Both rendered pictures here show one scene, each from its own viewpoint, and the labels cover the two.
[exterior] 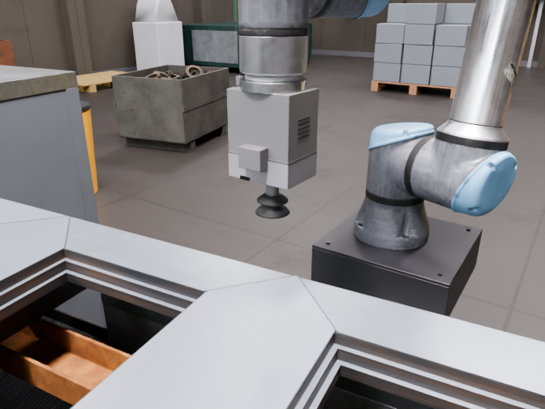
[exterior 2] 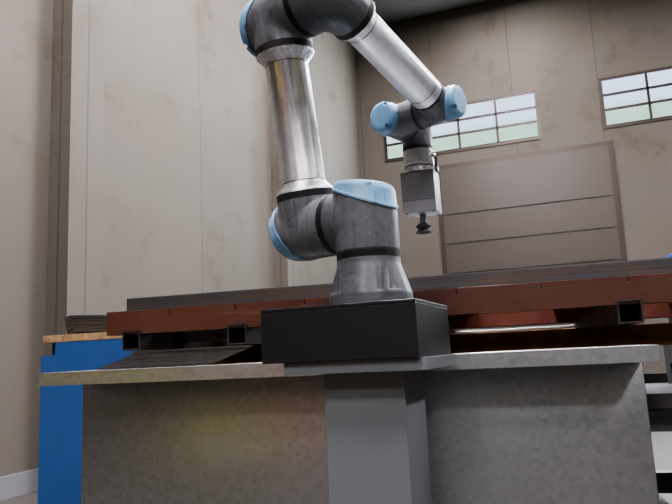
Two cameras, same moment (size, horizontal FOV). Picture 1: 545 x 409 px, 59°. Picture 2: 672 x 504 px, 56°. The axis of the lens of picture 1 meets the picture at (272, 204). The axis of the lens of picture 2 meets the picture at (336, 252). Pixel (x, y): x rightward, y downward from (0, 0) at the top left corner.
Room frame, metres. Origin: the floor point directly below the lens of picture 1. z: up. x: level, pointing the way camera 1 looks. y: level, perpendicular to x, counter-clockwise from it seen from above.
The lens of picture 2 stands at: (1.99, -0.56, 0.69)
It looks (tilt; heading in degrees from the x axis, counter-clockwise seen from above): 9 degrees up; 167
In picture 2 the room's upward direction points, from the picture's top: 3 degrees counter-clockwise
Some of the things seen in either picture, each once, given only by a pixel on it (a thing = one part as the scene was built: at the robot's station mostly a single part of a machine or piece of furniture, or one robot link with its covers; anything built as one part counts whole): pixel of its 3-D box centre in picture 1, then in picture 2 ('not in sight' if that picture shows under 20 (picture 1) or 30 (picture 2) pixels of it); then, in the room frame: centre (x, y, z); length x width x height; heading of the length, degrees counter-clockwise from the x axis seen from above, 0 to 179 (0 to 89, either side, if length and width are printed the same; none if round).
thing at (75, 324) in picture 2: not in sight; (163, 326); (-0.44, -0.66, 0.82); 0.80 x 0.40 x 0.06; 153
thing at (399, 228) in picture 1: (392, 211); (369, 279); (0.89, -0.25, 0.82); 0.15 x 0.15 x 0.10
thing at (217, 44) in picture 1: (246, 45); not in sight; (10.46, 0.53, 0.42); 2.13 x 1.95 x 0.84; 147
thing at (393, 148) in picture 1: (401, 157); (363, 216); (0.89, -0.25, 0.94); 0.13 x 0.12 x 0.14; 37
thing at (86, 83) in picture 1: (100, 80); not in sight; (7.90, 2.80, 0.06); 1.39 x 0.96 x 0.13; 147
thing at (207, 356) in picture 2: not in sight; (184, 357); (0.42, -0.58, 0.70); 0.39 x 0.12 x 0.04; 63
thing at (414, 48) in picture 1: (425, 48); not in sight; (7.36, -2.25, 0.61); 1.28 x 0.82 x 1.22; 58
